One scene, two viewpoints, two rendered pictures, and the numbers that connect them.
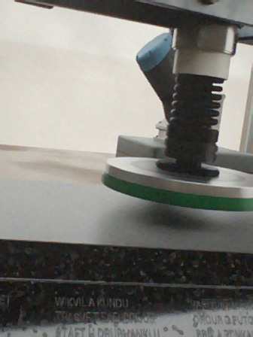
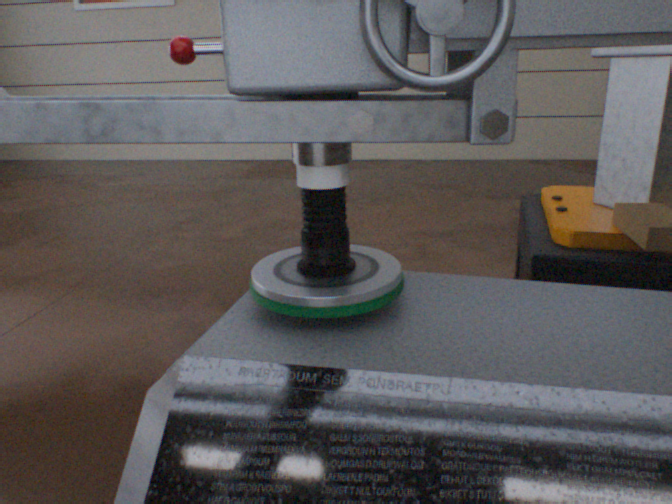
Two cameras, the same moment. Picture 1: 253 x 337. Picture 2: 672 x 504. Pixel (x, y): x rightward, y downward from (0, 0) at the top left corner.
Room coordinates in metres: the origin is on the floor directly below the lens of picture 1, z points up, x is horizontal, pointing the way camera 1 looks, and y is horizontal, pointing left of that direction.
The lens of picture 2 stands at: (1.20, 0.30, 1.16)
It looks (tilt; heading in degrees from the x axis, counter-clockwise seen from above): 19 degrees down; 211
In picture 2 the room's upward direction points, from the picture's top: 2 degrees counter-clockwise
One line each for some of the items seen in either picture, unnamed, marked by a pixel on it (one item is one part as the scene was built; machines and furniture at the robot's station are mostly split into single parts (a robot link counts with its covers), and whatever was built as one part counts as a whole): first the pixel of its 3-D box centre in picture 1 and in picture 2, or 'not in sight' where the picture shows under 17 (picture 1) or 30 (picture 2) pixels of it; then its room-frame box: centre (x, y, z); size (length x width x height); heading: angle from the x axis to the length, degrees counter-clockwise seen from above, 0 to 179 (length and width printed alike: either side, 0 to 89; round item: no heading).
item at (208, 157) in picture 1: (189, 153); (325, 252); (0.59, -0.08, 0.91); 0.07 x 0.07 x 0.01
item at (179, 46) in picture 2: not in sight; (202, 49); (0.72, -0.15, 1.18); 0.08 x 0.03 x 0.03; 120
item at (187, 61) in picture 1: (202, 63); (322, 170); (0.59, -0.08, 1.02); 0.07 x 0.07 x 0.04
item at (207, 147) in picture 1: (190, 144); (325, 244); (0.59, -0.08, 0.92); 0.07 x 0.07 x 0.01
